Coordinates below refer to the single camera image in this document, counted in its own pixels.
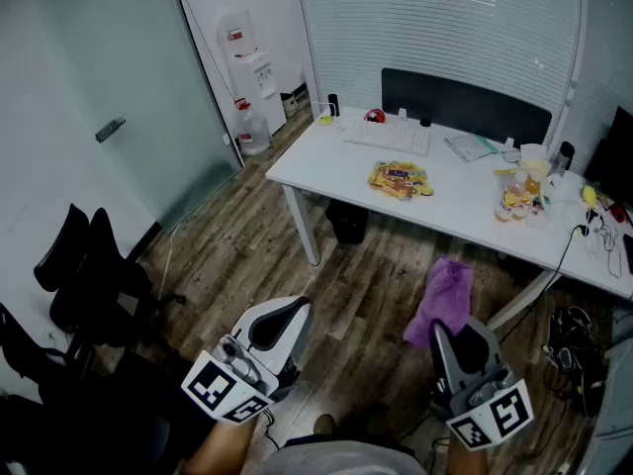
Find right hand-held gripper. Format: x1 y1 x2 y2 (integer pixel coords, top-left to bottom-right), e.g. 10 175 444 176
427 316 535 450

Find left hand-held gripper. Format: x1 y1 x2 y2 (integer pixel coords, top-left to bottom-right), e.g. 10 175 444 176
181 294 316 424

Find purple cloth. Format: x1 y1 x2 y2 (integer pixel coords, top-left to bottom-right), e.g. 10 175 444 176
403 256 475 349

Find person's right forearm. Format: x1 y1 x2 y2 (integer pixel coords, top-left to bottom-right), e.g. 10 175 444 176
447 442 490 475

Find person's left forearm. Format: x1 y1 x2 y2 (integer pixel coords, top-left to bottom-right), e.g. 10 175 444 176
185 416 258 475

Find white desk leg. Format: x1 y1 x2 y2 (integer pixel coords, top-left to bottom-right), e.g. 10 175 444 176
283 184 322 267
486 269 563 332

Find person's black trousers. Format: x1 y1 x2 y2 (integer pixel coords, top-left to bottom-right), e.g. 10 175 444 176
281 430 416 457

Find black trash bin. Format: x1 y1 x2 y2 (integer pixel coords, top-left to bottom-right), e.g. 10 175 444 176
324 199 370 245

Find person's grey shirt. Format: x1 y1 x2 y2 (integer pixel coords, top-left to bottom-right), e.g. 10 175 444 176
261 438 426 475

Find orange juice bottle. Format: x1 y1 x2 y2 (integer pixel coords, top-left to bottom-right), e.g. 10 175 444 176
514 170 541 220
494 171 519 224

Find clear water jug red cap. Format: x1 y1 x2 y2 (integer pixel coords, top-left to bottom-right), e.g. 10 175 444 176
233 97 272 156

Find clear zip bag green edge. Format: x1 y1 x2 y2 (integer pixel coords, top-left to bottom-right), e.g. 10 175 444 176
443 133 499 162

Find clear plastic bag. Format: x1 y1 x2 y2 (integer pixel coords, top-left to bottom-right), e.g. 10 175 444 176
517 143 554 180

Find white keyboard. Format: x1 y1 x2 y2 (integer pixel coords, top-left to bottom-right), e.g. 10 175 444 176
342 118 432 157

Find white water dispenser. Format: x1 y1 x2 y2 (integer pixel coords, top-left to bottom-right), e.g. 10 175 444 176
229 50 288 138

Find black monitor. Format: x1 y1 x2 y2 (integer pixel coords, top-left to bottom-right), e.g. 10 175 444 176
586 105 633 208
380 67 553 148

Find frosted glass door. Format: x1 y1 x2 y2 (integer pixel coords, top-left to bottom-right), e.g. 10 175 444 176
29 0 244 232

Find white window blinds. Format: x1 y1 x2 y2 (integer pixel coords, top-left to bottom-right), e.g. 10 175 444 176
295 0 586 143

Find tangle of floor cables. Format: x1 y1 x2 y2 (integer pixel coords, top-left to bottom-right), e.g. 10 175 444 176
542 306 610 419

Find black cable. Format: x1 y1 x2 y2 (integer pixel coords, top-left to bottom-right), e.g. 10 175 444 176
497 224 586 346

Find tangle of white cables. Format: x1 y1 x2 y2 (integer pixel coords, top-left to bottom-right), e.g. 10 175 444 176
573 214 625 280

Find white cable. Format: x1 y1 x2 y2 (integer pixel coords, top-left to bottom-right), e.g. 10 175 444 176
311 100 358 132

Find metal door handle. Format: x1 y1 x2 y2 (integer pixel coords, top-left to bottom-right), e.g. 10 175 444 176
94 117 127 143

